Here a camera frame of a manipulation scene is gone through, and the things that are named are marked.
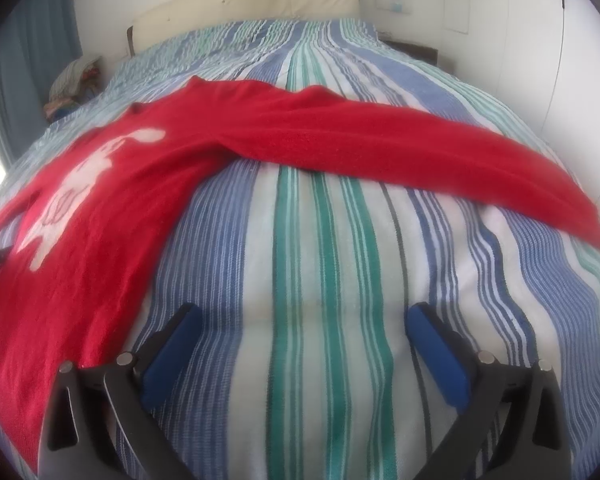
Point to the cream padded headboard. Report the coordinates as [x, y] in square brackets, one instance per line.
[250, 5]

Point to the dark wooden nightstand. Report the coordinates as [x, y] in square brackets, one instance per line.
[412, 50]

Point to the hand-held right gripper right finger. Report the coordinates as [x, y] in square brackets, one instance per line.
[440, 360]

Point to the white wardrobe door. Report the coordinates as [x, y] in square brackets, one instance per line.
[555, 60]

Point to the blue curtain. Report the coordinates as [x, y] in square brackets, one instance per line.
[25, 45]

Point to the pile of clothes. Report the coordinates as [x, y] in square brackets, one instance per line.
[72, 85]

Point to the striped bed blanket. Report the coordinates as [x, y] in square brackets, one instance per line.
[330, 270]

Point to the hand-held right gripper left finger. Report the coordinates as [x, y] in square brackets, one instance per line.
[171, 355]

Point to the red sweater with white figure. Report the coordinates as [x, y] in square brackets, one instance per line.
[105, 220]

